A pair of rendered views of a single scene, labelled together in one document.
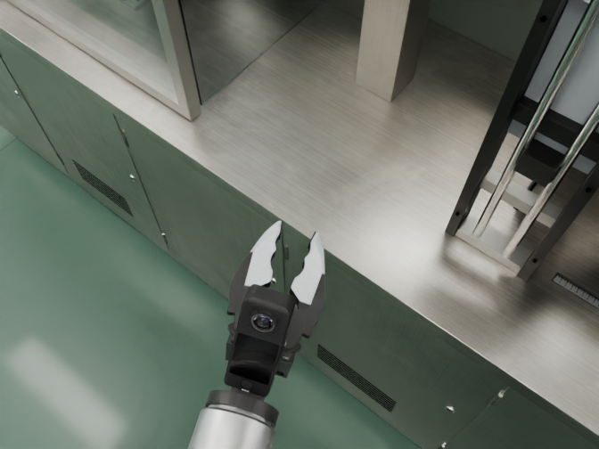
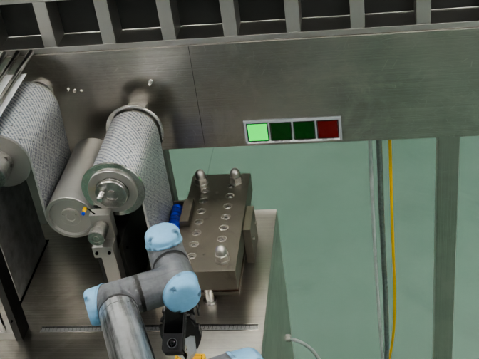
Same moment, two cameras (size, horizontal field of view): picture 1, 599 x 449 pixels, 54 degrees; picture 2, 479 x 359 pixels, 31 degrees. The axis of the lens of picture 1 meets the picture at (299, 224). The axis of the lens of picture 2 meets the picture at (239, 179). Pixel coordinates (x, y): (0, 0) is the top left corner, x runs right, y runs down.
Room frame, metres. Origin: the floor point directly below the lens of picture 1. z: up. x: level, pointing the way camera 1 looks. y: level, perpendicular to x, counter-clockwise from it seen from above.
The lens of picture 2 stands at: (-1.21, -0.18, 2.36)
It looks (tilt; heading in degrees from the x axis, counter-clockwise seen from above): 35 degrees down; 332
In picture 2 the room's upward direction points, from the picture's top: 8 degrees counter-clockwise
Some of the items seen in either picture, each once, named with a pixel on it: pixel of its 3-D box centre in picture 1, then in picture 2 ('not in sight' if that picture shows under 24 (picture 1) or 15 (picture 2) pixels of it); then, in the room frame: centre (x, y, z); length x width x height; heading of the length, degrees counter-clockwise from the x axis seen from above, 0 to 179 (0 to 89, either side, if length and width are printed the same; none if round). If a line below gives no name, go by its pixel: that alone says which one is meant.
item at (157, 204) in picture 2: not in sight; (157, 199); (0.42, -0.80, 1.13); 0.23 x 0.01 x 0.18; 142
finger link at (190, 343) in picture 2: not in sight; (192, 340); (0.09, -0.69, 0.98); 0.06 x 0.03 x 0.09; 142
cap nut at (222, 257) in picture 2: not in sight; (221, 252); (0.22, -0.86, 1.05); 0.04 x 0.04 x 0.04
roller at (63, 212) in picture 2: not in sight; (83, 186); (0.53, -0.66, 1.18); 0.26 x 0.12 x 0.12; 142
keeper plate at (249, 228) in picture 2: not in sight; (251, 233); (0.33, -1.00, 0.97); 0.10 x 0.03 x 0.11; 142
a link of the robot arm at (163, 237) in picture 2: not in sight; (166, 252); (0.09, -0.67, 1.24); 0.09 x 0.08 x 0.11; 165
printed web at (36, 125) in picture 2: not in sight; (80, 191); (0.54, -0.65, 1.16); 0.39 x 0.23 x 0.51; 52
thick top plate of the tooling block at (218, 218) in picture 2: not in sight; (214, 228); (0.38, -0.92, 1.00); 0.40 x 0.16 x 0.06; 142
